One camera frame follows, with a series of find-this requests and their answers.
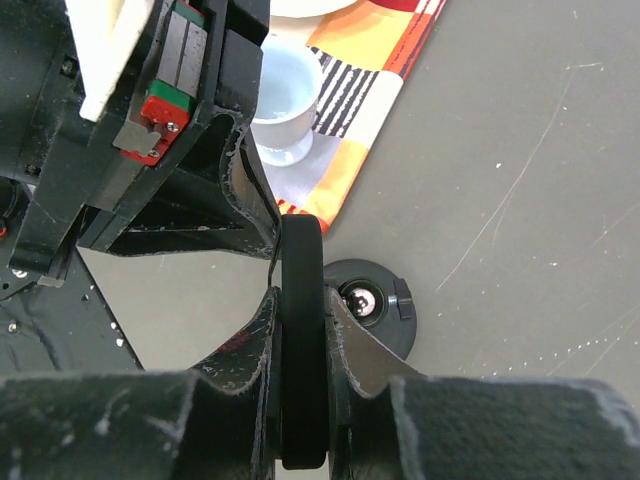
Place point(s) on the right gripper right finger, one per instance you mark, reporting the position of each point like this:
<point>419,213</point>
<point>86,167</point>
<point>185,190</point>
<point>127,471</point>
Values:
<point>388,421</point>

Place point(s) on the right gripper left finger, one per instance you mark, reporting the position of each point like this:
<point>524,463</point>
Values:
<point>206,422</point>

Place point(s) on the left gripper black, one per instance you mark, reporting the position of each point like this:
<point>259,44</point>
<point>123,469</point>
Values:
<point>169,167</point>

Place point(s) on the black smartphone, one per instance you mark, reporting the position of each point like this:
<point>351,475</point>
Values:
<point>304,385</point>

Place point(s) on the black phone stand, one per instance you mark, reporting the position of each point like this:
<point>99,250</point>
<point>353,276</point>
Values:
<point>379,300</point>

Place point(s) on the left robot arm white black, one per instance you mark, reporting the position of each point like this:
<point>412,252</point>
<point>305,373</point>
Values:
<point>125,129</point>

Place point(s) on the light blue cup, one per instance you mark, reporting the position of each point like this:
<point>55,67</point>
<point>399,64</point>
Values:
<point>289,90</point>

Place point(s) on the white plate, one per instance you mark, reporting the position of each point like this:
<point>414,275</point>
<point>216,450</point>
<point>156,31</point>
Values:
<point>297,9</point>

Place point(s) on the patterned orange red cloth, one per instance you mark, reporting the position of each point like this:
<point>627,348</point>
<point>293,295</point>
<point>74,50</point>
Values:
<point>367,51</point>

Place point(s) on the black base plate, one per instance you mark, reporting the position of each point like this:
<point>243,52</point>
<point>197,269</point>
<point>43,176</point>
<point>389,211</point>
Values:
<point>65,328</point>

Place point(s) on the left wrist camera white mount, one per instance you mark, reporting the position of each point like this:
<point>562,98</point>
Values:
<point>105,33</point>

